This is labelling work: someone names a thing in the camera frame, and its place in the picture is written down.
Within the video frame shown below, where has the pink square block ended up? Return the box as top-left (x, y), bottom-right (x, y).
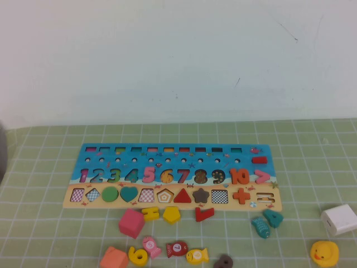
top-left (118, 208), bottom-right (146, 240)

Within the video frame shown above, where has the orange wooden block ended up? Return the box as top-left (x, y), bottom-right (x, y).
top-left (99, 246), bottom-right (129, 268)

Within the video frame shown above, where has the green checked tablecloth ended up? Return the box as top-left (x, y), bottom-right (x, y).
top-left (0, 118), bottom-right (357, 268)

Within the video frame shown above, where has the green circle piece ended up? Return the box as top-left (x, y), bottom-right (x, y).
top-left (101, 186), bottom-right (120, 203)

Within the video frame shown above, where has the yellow pentagon piece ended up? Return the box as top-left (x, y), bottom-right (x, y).
top-left (162, 205), bottom-right (180, 225)

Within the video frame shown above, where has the brown star piece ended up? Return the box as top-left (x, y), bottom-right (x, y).
top-left (192, 188), bottom-right (211, 204)

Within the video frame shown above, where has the red number seven piece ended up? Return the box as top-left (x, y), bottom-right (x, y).
top-left (195, 207), bottom-right (215, 223)

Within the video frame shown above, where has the pink wooden fish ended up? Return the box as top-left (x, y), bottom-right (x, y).
top-left (142, 236), bottom-right (163, 259)

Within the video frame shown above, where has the yellow wooden fish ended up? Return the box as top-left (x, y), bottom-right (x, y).
top-left (185, 248), bottom-right (210, 266)

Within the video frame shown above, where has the blue wooden puzzle board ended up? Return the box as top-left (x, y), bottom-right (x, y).
top-left (62, 143), bottom-right (283, 212)

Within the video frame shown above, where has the brown number eight piece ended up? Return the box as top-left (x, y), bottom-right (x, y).
top-left (213, 253), bottom-right (234, 268)

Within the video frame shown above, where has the teal wooden fish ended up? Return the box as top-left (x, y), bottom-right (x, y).
top-left (250, 217), bottom-right (271, 240)

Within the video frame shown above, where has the teal number four piece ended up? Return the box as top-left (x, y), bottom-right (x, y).
top-left (262, 208), bottom-right (284, 229)

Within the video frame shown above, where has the red wooden fish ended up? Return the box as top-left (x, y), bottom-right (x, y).
top-left (166, 241), bottom-right (189, 259)

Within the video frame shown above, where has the yellow rubber duck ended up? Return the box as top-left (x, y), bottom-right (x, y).
top-left (310, 240), bottom-right (340, 268)

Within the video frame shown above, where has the orange number ten piece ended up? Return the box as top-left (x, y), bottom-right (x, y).
top-left (229, 167), bottom-right (250, 185)

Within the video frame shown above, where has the pink greater-than sign piece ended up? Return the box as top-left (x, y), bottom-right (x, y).
top-left (254, 170), bottom-right (271, 185)

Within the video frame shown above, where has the white charger block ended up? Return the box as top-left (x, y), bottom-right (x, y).
top-left (320, 203), bottom-right (357, 237)

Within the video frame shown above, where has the yellow equals sign piece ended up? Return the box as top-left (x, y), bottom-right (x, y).
top-left (141, 206), bottom-right (161, 223)

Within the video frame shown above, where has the yellow number six piece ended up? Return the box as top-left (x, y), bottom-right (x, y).
top-left (128, 246), bottom-right (148, 267)

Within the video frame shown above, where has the pink number five piece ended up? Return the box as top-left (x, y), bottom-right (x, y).
top-left (142, 166), bottom-right (157, 184)

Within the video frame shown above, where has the orange plus sign piece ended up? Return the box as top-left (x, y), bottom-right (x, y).
top-left (232, 188), bottom-right (252, 205)

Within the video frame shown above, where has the red triangle piece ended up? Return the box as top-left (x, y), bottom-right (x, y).
top-left (173, 188), bottom-right (193, 204)

